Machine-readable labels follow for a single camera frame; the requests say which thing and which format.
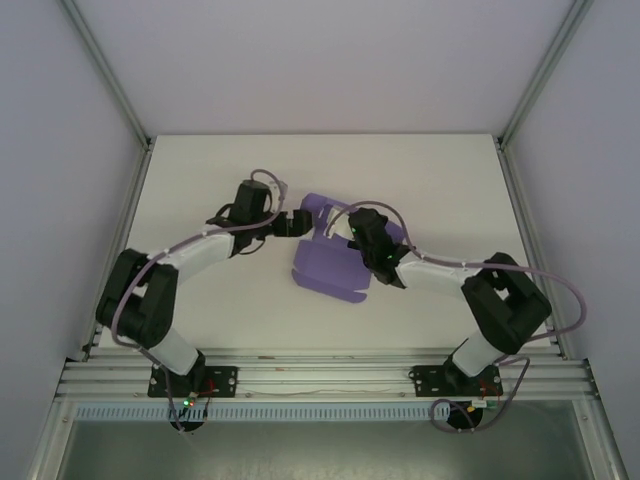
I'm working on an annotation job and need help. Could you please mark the aluminium side rail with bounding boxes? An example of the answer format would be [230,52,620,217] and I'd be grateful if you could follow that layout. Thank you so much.
[80,139,154,362]
[493,137,570,360]

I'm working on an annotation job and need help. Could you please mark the grey metal sheet panel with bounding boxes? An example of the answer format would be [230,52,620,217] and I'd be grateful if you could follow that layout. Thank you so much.
[28,399,627,480]

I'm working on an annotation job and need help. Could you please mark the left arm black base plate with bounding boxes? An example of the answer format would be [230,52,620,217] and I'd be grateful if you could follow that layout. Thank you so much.
[146,365,239,399]

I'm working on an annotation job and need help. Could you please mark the aluminium mounting rail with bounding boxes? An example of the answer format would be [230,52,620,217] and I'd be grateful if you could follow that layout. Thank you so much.
[54,348,599,402]

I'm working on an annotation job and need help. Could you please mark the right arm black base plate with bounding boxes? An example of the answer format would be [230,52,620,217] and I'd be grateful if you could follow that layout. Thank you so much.
[409,364,503,399]

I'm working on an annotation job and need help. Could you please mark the grey slotted cable duct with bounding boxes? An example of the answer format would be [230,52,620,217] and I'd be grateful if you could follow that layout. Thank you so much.
[73,404,482,422]

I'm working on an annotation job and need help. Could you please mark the aluminium frame post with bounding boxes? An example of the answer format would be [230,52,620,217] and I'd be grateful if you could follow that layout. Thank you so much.
[63,0,153,149]
[496,0,593,149]

